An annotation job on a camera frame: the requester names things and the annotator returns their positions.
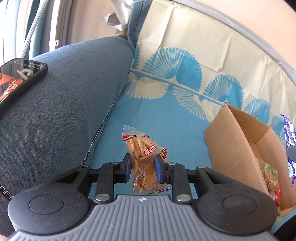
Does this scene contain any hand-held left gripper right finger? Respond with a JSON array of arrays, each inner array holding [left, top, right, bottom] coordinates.
[[154, 155, 231, 202]]

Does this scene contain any blue fabric sofa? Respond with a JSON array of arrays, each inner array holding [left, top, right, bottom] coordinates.
[[0, 0, 153, 234]]

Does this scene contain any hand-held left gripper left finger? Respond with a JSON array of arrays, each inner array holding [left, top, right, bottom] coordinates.
[[55, 153, 132, 202]]

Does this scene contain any cardboard box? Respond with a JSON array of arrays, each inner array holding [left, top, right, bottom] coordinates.
[[203, 104, 292, 216]]

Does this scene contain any puffed rice cracker packet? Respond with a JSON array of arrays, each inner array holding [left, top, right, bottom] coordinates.
[[258, 161, 279, 197]]

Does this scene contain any purple snack packet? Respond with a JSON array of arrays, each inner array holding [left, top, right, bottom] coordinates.
[[280, 113, 296, 179]]

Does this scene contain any clear brown biscuit packet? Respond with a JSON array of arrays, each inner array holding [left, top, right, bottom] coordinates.
[[122, 125, 173, 196]]

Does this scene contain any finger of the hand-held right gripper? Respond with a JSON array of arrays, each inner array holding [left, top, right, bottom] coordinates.
[[286, 146, 296, 163]]

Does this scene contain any black smartphone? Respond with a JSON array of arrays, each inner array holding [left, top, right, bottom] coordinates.
[[0, 58, 48, 108]]

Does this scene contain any grey curtain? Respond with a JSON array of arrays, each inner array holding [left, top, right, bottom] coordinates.
[[51, 0, 116, 50]]

